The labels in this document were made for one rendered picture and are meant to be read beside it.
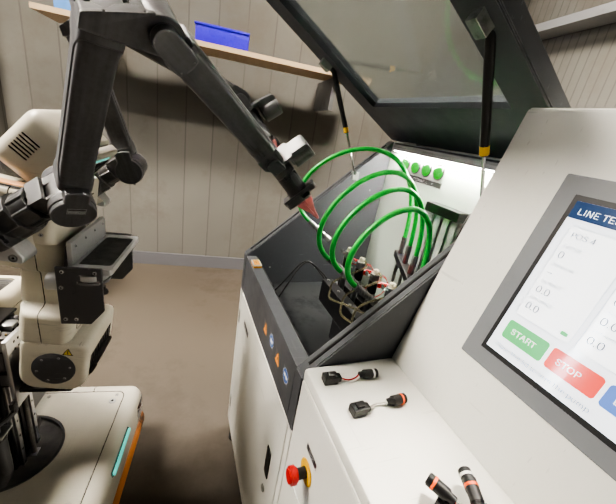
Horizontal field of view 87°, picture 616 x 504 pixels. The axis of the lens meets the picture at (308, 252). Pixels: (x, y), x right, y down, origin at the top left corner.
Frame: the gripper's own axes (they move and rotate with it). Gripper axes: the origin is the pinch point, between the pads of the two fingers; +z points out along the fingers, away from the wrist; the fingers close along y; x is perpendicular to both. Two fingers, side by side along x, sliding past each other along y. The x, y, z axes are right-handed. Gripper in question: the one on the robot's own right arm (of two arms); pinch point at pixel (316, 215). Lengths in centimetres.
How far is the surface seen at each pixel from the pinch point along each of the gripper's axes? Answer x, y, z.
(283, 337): -23.7, -23.1, 14.1
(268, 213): 217, -52, 32
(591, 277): -53, 30, 16
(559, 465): -64, 11, 31
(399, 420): -50, -6, 26
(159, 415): 34, -125, 46
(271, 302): -7.5, -25.4, 11.5
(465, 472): -61, 0, 28
